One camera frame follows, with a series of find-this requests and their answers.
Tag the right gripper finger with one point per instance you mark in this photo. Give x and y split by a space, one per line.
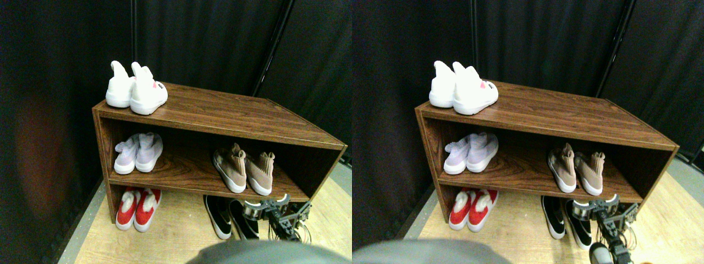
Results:
606 201
278 200
581 210
253 210

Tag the black shoe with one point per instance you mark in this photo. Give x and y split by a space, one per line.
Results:
579 225
554 217
246 223
218 217

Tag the tan shoe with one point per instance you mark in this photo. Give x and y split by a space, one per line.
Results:
260 176
231 170
562 170
590 176

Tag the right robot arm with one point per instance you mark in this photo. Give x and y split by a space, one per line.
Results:
610 247
289 231

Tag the brown shoe rack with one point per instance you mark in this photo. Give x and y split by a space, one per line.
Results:
550 113
231 113

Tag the red shoe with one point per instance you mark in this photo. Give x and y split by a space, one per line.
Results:
460 213
480 212
146 212
126 212

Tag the lilac shoe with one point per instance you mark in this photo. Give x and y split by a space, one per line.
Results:
482 155
126 159
149 155
456 160

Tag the black curtain stand pole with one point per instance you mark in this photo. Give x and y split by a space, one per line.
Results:
133 30
273 47
615 47

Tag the white shoe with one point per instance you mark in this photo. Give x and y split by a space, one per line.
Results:
147 99
119 91
441 91
474 99

